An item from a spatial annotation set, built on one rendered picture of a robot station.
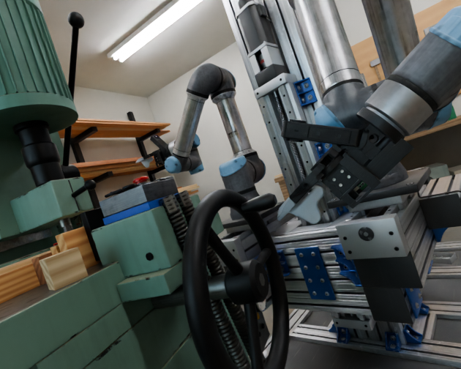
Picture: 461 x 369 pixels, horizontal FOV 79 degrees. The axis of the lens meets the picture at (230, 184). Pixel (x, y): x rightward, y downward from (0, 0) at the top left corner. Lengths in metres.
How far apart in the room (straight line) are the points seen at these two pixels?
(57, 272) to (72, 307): 0.05
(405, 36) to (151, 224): 0.66
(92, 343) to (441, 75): 0.55
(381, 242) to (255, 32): 0.79
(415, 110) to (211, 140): 3.81
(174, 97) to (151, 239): 4.15
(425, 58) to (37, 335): 0.56
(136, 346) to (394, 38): 0.79
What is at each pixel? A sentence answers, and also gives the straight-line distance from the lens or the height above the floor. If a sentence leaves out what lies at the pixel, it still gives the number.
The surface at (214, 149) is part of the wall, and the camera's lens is 4.12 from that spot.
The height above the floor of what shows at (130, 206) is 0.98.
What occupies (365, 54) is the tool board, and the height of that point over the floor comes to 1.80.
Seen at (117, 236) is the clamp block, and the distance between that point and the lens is 0.47.
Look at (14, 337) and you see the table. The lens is 0.41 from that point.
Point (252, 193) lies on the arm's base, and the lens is 1.08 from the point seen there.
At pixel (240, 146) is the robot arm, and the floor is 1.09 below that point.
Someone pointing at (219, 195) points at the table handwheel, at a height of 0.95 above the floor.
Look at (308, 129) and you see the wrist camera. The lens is 0.43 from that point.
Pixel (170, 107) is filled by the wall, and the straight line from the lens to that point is 4.56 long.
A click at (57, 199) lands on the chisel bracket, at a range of 0.59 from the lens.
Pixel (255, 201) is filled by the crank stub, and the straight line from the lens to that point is 0.45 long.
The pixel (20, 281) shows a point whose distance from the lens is 0.58.
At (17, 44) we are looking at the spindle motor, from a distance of 0.67.
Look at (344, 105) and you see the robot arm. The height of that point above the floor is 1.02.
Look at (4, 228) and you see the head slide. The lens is 0.69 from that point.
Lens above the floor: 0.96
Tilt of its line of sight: level
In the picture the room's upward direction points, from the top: 19 degrees counter-clockwise
